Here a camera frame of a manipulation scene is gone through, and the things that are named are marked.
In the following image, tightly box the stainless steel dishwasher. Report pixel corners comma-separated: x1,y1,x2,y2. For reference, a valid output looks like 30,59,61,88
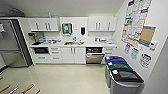
85,46,106,65

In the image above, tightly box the white lower cabinet door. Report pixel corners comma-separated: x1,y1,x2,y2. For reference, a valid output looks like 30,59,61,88
73,46,87,65
60,46,75,65

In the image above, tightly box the white cabinet door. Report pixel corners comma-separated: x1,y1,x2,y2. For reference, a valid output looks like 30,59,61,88
87,16,99,32
73,46,87,65
38,17,50,33
106,16,119,32
27,17,41,33
97,16,109,32
48,17,61,33
60,46,75,65

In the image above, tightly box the stainless steel sink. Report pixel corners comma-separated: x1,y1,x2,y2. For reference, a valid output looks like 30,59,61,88
63,40,85,47

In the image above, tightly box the chrome faucet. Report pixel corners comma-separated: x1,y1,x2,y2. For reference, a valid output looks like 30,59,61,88
72,35,78,43

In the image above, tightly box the small white bottle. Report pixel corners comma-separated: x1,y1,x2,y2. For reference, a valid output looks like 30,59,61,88
94,36,99,43

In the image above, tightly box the black soap dispenser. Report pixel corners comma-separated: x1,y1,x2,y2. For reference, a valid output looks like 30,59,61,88
79,26,87,36

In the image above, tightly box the white upper cabinet door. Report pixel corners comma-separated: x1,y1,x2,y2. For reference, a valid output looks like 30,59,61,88
38,17,50,33
97,16,109,32
27,17,41,33
48,17,61,33
87,16,99,32
106,16,119,32

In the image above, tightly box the steel paper towel dispenser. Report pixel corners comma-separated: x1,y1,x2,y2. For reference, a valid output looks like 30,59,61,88
61,22,74,37

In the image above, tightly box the white grey dish cloth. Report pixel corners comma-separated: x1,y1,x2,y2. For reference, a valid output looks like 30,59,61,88
106,39,116,45

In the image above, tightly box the grey bin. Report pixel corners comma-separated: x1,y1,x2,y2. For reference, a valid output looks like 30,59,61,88
108,69,145,94
105,62,135,88

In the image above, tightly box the wide white drawer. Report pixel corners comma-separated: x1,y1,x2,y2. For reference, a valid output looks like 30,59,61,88
33,53,51,65

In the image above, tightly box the teal bottle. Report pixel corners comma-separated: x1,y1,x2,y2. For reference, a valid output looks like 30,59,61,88
48,12,53,19

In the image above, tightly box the black flat tray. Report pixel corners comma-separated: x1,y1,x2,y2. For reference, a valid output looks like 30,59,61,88
31,41,43,46

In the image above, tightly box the dark countertop appliance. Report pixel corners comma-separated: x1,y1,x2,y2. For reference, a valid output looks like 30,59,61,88
27,32,37,43

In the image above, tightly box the brown blue framed notice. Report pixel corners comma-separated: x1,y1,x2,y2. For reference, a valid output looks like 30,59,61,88
138,25,157,48

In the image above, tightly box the stainless steel refrigerator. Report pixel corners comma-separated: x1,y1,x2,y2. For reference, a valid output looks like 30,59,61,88
0,18,30,70

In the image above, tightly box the colourful wall poster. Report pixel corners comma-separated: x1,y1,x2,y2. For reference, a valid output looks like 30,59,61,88
120,0,153,48

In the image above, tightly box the white wall thermostat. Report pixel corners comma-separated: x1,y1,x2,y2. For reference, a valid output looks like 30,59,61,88
148,40,159,51

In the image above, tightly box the grey wire basket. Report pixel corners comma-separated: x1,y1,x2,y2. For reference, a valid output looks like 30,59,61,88
0,7,18,18

